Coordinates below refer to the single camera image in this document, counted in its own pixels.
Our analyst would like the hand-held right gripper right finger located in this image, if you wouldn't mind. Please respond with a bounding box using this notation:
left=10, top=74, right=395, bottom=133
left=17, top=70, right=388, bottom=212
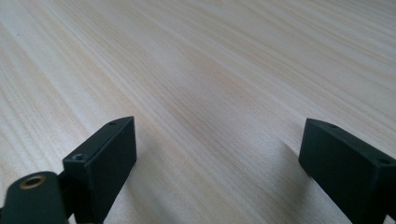
left=298, top=118, right=396, bottom=224

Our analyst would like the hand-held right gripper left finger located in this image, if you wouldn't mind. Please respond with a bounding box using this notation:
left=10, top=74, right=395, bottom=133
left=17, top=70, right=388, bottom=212
left=63, top=116, right=137, bottom=224

